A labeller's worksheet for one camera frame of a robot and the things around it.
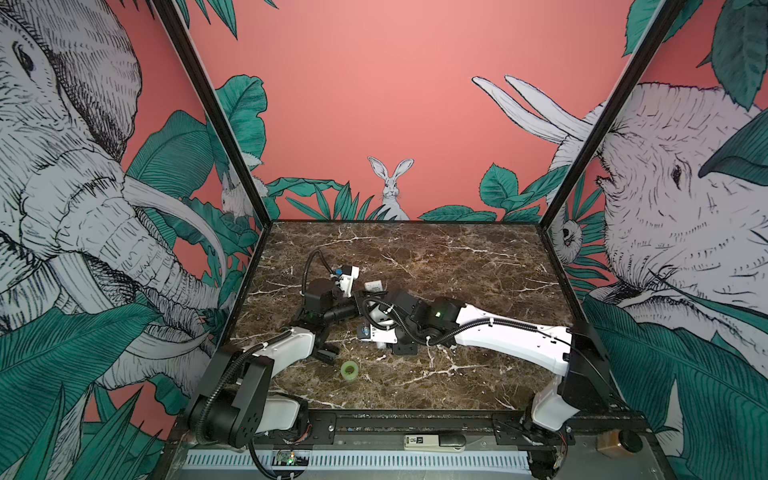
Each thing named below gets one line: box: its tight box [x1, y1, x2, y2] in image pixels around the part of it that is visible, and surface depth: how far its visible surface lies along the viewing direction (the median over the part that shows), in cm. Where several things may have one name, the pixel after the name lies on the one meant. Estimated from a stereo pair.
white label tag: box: [404, 435, 451, 451], surface depth 70 cm
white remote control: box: [357, 324, 398, 344], surface depth 66 cm
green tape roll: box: [340, 360, 359, 380], surface depth 85 cm
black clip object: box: [316, 350, 337, 361], surface depth 87 cm
